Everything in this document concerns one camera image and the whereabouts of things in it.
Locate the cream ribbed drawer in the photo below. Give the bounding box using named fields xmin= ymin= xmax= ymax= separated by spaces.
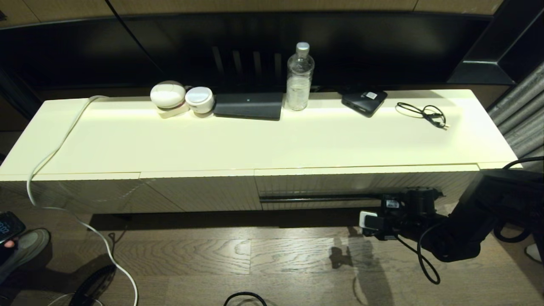
xmin=254 ymin=165 xmax=479 ymax=212

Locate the black smartphone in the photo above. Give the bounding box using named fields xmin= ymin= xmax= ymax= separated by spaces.
xmin=0 ymin=211 xmax=26 ymax=245

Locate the cream low cabinet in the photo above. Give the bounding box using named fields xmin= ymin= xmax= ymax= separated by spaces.
xmin=0 ymin=88 xmax=522 ymax=215

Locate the small black labelled device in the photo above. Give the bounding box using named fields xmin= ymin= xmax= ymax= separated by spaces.
xmin=341 ymin=88 xmax=388 ymax=118

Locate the clear plastic water bottle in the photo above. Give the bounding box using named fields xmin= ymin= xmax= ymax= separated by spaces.
xmin=286 ymin=42 xmax=315 ymax=111

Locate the plain cream cabinet door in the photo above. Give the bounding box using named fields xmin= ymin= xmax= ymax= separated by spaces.
xmin=139 ymin=170 xmax=262 ymax=212

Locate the grey curtain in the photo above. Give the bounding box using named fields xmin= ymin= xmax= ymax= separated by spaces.
xmin=487 ymin=62 xmax=544 ymax=170

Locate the black television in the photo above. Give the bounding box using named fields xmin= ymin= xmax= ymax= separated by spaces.
xmin=0 ymin=12 xmax=504 ymax=100

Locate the black flat set-top box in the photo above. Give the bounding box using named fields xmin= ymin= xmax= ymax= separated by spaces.
xmin=213 ymin=93 xmax=283 ymax=121

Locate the white round device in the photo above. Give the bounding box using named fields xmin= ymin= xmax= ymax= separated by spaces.
xmin=185 ymin=87 xmax=215 ymax=114

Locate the beige device base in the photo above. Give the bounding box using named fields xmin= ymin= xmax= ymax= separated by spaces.
xmin=156 ymin=102 xmax=190 ymax=119

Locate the white oval device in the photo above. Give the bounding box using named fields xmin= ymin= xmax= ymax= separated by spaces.
xmin=150 ymin=81 xmax=187 ymax=109

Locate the scratched cream cabinet door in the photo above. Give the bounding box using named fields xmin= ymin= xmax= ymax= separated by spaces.
xmin=32 ymin=172 xmax=183 ymax=214

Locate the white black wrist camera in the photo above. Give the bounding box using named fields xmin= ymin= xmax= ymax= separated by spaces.
xmin=359 ymin=211 xmax=382 ymax=232

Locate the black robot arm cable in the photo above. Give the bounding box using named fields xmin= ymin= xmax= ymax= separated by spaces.
xmin=395 ymin=156 xmax=544 ymax=285

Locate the thin black looped cable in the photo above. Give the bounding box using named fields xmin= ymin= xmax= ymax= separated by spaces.
xmin=395 ymin=102 xmax=450 ymax=130

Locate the black arched floor cable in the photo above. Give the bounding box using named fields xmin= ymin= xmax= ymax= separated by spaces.
xmin=223 ymin=292 xmax=268 ymax=306

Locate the black wall shelf frame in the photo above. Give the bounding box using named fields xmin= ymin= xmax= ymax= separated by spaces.
xmin=446 ymin=0 xmax=544 ymax=85

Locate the black coiled cable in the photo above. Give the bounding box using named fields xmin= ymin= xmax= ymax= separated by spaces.
xmin=70 ymin=264 xmax=116 ymax=306

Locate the thin white cable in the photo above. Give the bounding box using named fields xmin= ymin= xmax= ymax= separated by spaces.
xmin=47 ymin=292 xmax=103 ymax=306

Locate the thick white power cable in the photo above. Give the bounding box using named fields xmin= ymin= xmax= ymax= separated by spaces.
xmin=27 ymin=96 xmax=139 ymax=306

